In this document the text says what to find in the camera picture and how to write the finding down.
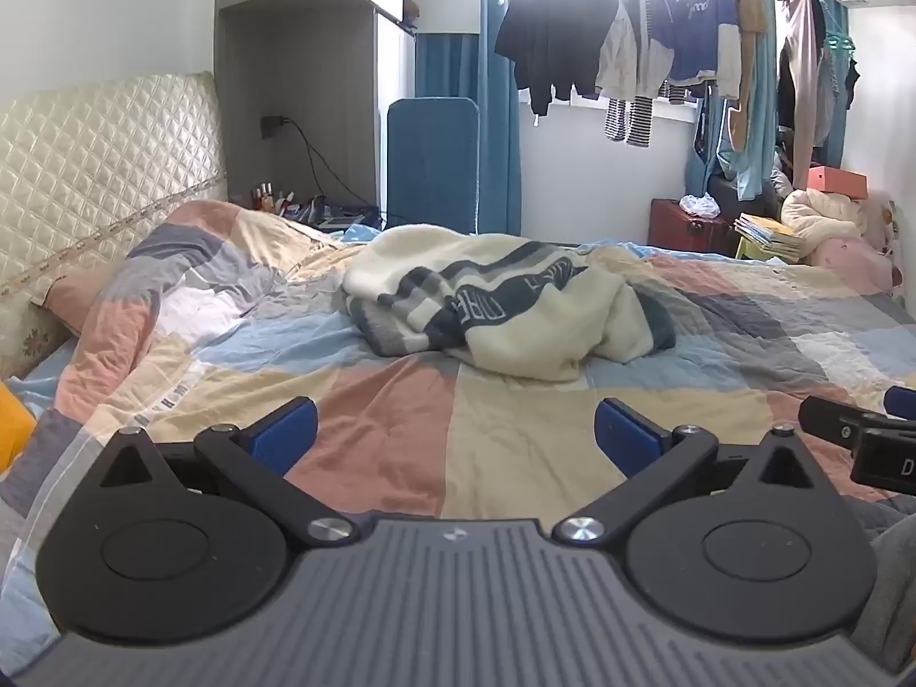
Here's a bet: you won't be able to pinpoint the orange cushion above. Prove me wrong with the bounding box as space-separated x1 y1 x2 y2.
0 379 37 475

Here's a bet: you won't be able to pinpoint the black hanging hoodie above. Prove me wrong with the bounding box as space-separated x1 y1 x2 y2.
493 0 621 117

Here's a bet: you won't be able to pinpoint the light blue bed sheet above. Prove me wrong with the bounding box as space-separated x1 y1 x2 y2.
0 336 94 660

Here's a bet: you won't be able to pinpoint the light blue hanging garment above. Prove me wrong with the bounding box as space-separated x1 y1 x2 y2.
683 0 783 203

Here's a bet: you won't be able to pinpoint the blue printed hanging shirt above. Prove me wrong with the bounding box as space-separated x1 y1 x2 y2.
642 0 743 87

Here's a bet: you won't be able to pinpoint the dark red suitcase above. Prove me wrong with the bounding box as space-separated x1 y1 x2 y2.
649 198 743 256

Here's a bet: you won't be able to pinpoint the dark hanging garment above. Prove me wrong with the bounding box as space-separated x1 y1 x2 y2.
816 50 861 167

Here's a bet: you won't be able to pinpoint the blue curtain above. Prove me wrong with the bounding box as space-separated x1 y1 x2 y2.
415 0 525 237

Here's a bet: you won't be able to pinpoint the cream rolled duvet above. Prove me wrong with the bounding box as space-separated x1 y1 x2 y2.
780 188 871 260

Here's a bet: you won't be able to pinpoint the striped hanging garment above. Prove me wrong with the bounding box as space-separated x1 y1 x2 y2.
602 81 689 149

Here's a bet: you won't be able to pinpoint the person's grey clothing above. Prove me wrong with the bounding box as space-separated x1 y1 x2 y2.
850 514 916 674

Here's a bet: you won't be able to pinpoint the cream quilted headboard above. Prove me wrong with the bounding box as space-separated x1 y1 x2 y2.
0 72 230 380

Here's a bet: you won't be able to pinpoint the beige hanging trousers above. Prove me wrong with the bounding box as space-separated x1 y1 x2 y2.
776 0 826 188

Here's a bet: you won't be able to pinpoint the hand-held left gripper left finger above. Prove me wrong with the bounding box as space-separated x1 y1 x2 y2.
98 397 360 548

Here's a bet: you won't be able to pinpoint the cluttered bedside table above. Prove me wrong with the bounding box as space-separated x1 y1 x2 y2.
247 193 382 234

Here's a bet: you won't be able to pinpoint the pink pillow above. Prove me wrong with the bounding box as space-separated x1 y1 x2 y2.
32 258 124 339

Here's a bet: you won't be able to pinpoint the stack of books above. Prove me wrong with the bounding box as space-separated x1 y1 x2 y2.
733 212 804 263

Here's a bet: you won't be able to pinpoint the white hanging garment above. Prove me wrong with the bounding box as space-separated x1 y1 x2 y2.
595 0 646 102

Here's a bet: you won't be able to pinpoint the orange box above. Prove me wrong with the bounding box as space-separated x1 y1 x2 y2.
806 165 869 196

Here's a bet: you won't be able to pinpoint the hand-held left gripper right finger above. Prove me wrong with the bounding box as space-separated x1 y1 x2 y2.
551 398 817 546

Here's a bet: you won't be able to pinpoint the black cable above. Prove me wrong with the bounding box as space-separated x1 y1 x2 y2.
282 116 388 219

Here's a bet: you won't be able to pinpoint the pink plush blanket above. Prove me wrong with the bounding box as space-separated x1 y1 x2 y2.
807 196 909 296

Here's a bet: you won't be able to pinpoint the row of small bottles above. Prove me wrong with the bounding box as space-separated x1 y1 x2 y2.
249 182 302 216

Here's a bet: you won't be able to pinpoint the blue upholstered chair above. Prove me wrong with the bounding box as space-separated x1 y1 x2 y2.
386 96 480 235

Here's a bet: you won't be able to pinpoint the teal clothes hangers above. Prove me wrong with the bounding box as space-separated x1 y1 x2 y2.
822 0 858 53

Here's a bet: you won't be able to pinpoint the tan hanging garment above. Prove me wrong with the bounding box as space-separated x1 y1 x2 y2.
717 0 771 113

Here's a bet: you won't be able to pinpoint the pastel patchwork quilt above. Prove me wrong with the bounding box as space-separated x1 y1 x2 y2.
10 199 916 588

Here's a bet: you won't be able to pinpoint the grey cabinet unit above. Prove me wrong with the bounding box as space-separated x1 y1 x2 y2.
213 0 417 230

